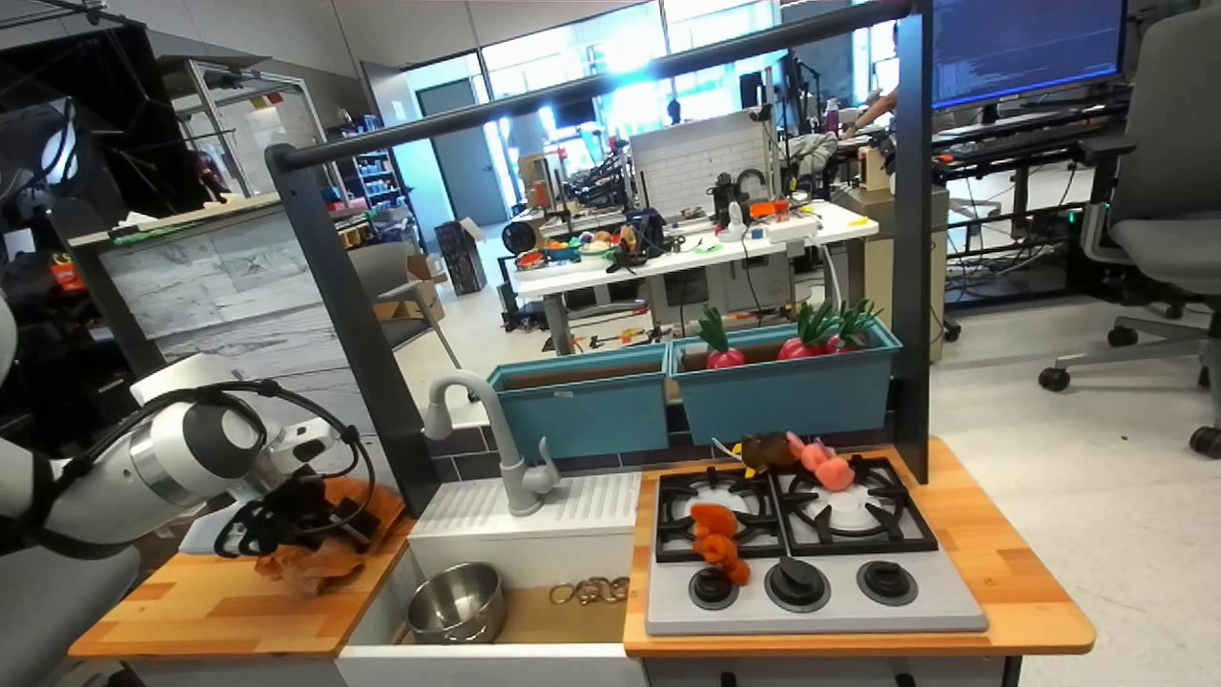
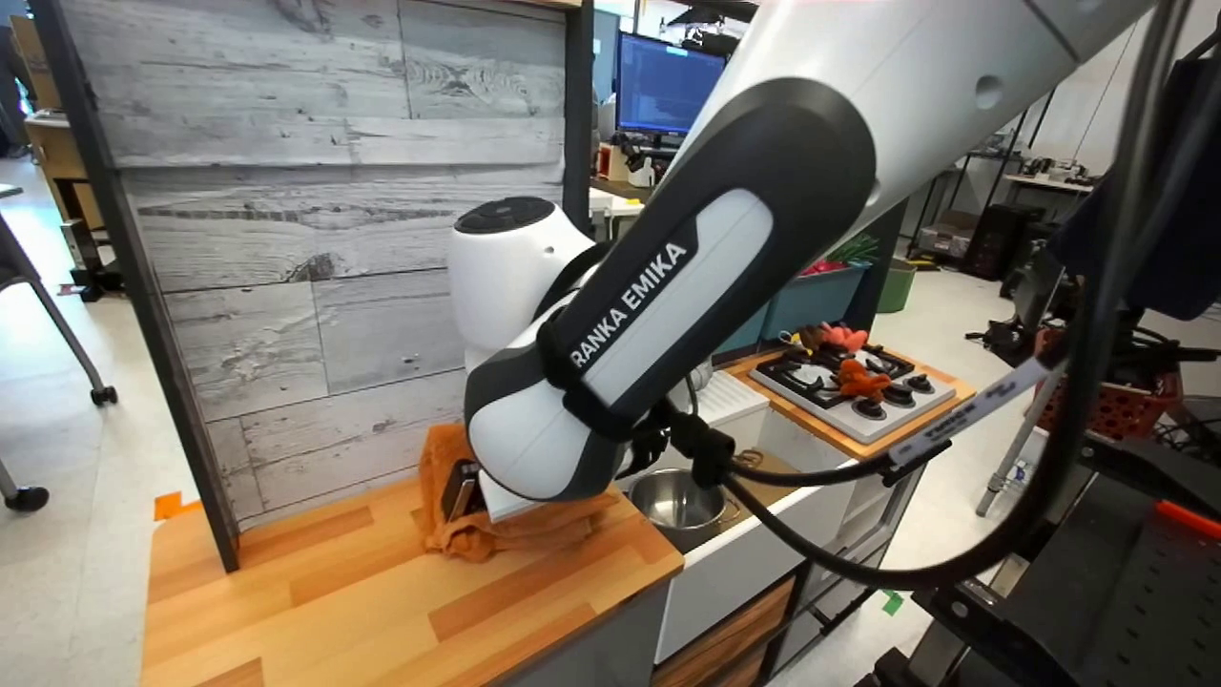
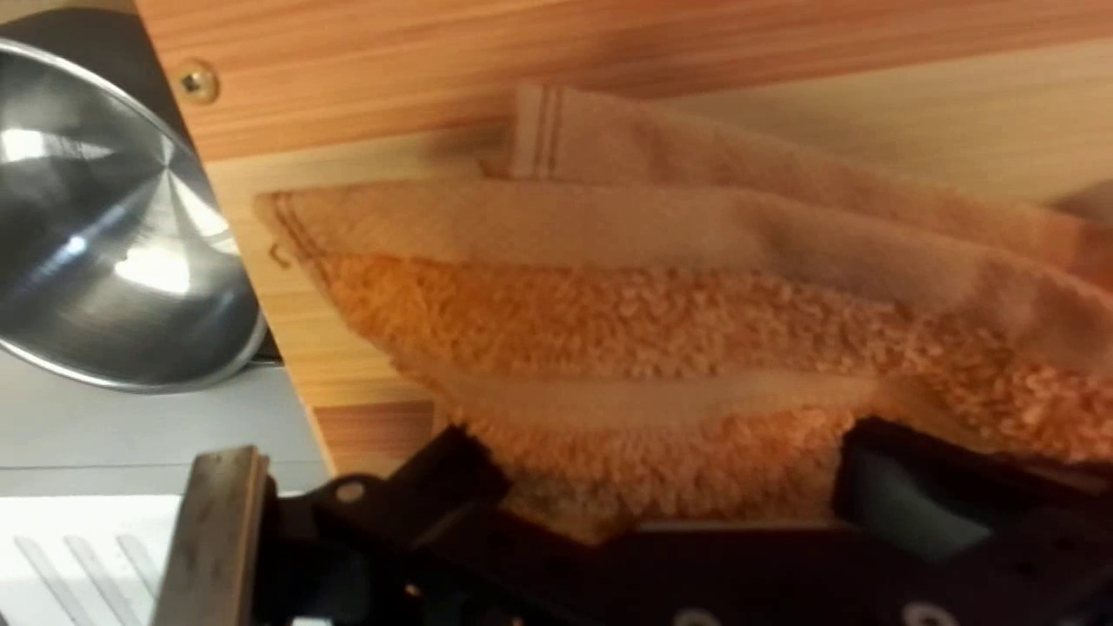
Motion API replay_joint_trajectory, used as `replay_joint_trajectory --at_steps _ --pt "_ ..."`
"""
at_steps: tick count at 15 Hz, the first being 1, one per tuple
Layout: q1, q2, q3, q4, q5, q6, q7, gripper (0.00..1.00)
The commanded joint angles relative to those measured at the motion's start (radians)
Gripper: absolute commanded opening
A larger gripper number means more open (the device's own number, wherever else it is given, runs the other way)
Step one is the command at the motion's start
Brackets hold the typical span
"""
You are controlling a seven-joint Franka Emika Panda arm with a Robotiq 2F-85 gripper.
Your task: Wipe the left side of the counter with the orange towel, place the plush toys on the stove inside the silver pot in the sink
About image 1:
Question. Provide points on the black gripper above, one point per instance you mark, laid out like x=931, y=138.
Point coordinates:
x=318, y=501

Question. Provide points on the orange towel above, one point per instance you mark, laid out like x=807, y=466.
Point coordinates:
x=311, y=573

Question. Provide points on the orange plush toy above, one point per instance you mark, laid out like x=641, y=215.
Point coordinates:
x=716, y=521

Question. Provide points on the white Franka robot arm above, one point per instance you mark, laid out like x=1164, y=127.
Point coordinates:
x=114, y=480

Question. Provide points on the white toy sink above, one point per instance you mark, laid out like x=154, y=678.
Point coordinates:
x=596, y=508

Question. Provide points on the black stove knob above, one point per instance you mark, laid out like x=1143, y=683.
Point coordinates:
x=800, y=587
x=712, y=587
x=886, y=583

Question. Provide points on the brown plush toy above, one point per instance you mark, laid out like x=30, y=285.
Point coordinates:
x=767, y=452

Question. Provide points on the black stove grate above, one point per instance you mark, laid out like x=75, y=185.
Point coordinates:
x=782, y=515

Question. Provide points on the pink plush toy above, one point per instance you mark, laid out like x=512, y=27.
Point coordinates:
x=833, y=471

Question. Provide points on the grey stove panel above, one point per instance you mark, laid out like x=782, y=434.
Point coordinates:
x=938, y=593

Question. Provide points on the steel bowl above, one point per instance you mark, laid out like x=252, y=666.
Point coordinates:
x=458, y=603

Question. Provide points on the grey toy faucet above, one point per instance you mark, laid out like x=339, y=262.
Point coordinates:
x=528, y=482

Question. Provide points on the beige chair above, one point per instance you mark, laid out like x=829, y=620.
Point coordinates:
x=395, y=299

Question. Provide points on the bunch of metal rings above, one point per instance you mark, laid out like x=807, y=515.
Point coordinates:
x=573, y=589

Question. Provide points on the short teal planter box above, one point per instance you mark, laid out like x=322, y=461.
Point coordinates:
x=584, y=405

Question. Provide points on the grey wood plank panel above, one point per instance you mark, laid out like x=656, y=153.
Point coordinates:
x=214, y=279

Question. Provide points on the black trash bin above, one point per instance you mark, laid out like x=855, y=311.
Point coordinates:
x=458, y=262

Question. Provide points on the grey chair seat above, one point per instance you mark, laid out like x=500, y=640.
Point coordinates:
x=51, y=625

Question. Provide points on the toy radish plant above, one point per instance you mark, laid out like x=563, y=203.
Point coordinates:
x=721, y=355
x=860, y=327
x=804, y=345

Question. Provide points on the black storage shelf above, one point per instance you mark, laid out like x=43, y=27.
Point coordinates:
x=114, y=127

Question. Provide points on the white work table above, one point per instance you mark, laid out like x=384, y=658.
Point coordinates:
x=712, y=252

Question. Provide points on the long teal planter box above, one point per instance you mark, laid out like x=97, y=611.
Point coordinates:
x=788, y=396

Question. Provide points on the white board box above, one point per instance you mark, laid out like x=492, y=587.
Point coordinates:
x=698, y=159

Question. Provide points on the dark office desk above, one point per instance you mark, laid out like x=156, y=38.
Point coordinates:
x=1016, y=135

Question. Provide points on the computer monitor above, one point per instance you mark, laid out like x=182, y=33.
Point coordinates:
x=1031, y=51

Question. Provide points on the grey office chair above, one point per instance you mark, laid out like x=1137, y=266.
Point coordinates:
x=1170, y=153

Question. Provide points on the black metal frame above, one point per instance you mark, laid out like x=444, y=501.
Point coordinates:
x=911, y=252

